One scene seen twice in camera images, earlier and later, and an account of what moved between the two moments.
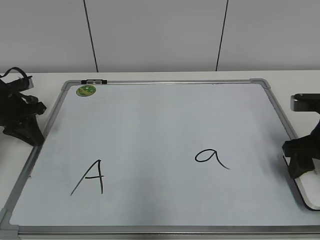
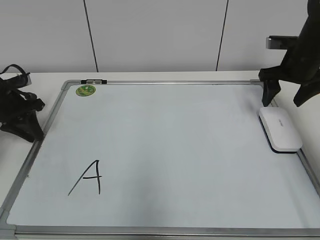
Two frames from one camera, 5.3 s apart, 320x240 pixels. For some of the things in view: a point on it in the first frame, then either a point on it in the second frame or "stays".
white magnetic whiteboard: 160,159 stays
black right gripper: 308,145 → 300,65
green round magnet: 86,90 stays
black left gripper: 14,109 stays
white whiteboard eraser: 308,184 → 281,132
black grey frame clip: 94,82 stays
